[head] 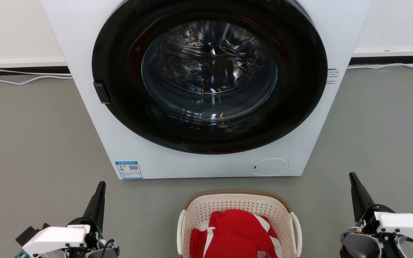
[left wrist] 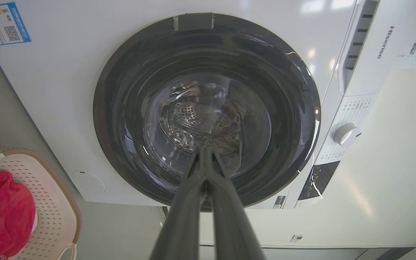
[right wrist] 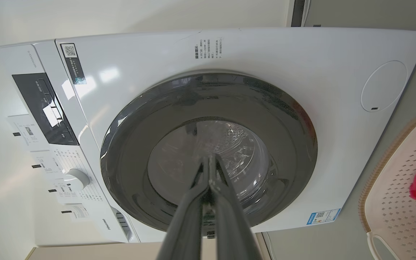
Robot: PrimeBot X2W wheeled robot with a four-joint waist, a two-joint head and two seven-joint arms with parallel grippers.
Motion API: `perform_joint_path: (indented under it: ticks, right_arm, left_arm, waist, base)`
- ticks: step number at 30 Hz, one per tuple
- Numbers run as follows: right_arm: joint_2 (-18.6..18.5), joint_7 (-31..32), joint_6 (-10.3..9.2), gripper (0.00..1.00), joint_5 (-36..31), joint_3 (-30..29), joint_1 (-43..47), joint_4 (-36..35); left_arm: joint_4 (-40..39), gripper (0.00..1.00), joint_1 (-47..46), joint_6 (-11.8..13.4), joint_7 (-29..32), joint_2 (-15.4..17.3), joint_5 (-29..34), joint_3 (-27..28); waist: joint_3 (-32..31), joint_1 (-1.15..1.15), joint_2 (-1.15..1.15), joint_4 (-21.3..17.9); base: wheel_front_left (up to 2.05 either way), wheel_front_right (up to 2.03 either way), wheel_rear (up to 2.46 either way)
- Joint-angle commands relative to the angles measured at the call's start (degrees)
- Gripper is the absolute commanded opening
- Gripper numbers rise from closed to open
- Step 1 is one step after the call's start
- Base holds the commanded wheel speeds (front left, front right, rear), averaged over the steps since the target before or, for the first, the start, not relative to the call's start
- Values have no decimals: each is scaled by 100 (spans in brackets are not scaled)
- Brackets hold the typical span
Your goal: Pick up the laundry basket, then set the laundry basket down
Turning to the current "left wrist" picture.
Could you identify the red and white garment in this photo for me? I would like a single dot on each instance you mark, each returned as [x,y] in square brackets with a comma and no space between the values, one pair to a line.
[4,213]

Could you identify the round white filter cover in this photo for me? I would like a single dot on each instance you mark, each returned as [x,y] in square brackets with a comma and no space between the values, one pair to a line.
[87,182]

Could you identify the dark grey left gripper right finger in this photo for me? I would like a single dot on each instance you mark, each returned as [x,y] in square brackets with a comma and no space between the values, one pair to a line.
[235,227]

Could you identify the black washing machine display panel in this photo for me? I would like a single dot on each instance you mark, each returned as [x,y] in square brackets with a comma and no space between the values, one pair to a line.
[319,180]

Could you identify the blue-bordered energy label sticker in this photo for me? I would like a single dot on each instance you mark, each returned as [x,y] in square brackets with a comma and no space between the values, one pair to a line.
[3,23]

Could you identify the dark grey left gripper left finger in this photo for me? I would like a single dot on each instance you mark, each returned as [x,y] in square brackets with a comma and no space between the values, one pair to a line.
[179,224]

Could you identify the beige perforated laundry basket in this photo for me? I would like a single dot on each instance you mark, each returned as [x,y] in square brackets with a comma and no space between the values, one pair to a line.
[54,209]

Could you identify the white paper instruction label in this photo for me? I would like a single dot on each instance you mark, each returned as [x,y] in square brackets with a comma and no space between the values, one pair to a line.
[415,43]

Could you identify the small black-white sticker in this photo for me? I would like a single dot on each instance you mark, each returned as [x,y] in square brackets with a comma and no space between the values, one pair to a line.
[279,202]

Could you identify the white front-load washing machine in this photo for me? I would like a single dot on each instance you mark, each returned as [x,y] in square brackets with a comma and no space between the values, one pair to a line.
[56,90]

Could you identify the white round control knob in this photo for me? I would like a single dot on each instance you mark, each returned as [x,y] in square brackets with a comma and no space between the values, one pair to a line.
[346,134]

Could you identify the white detergent drawer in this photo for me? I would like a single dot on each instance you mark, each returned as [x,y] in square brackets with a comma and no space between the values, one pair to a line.
[358,43]

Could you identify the dark round washing machine door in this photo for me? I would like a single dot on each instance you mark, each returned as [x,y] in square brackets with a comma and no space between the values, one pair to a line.
[128,108]

